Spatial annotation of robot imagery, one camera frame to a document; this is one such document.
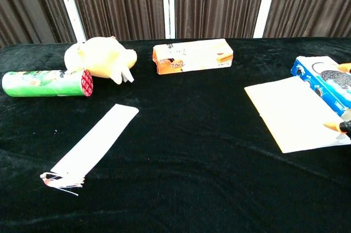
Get white bookmark with tassel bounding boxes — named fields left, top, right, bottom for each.
left=39, top=103, right=140, bottom=197

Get green Pringles can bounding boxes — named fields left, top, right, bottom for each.
left=2, top=69, right=94, bottom=98

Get yellow plush pig toy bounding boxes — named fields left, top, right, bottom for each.
left=64, top=35, right=138, bottom=85

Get white frame post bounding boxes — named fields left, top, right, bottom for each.
left=53, top=0, right=87, bottom=43
left=252, top=0, right=280, bottom=39
left=161, top=0, right=176, bottom=39

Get black velvet tablecloth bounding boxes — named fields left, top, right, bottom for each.
left=0, top=37, right=351, bottom=233

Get white notebook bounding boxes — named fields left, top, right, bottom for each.
left=244, top=76, right=351, bottom=154

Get brown pleated curtain panel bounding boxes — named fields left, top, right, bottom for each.
left=173, top=0, right=269, bottom=39
left=263, top=0, right=351, bottom=39
left=64, top=0, right=166, bottom=42
left=0, top=0, right=77, bottom=49

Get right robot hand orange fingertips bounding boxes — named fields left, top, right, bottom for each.
left=323, top=62, right=351, bottom=138

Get orange biscuit box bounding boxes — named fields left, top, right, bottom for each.
left=152, top=38, right=234, bottom=75

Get blue Oreo cookie box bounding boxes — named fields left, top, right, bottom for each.
left=290, top=55, right=351, bottom=117

